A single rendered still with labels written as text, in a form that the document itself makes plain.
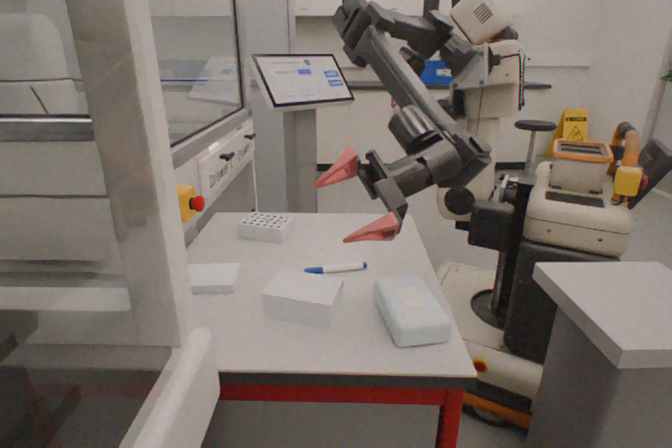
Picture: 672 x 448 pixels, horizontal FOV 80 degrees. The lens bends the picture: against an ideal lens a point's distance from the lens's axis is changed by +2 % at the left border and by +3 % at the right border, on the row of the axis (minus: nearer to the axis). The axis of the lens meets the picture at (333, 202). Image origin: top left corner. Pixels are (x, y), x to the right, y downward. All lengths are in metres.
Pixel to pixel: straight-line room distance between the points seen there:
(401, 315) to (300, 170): 1.64
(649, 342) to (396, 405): 0.43
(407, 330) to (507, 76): 0.87
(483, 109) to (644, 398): 0.85
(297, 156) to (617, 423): 1.74
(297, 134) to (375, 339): 1.62
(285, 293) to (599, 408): 0.63
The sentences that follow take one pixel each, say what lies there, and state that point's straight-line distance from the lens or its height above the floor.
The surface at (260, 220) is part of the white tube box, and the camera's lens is 1.04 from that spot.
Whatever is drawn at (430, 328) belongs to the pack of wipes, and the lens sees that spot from 0.68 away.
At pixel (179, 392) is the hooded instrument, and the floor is 0.90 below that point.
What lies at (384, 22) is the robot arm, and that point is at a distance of 0.86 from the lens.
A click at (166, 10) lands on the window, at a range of 1.10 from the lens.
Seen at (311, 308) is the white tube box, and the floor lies 0.80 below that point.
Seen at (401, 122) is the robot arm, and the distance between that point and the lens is 0.63.
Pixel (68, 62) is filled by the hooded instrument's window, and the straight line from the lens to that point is 0.29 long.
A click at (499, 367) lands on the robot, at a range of 1.48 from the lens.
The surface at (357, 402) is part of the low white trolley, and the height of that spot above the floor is 0.69.
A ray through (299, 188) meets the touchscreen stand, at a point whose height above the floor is 0.48.
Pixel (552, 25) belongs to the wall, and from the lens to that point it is 5.40.
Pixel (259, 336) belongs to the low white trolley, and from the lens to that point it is 0.71.
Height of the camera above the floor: 1.21
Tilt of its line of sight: 21 degrees down
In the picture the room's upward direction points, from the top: straight up
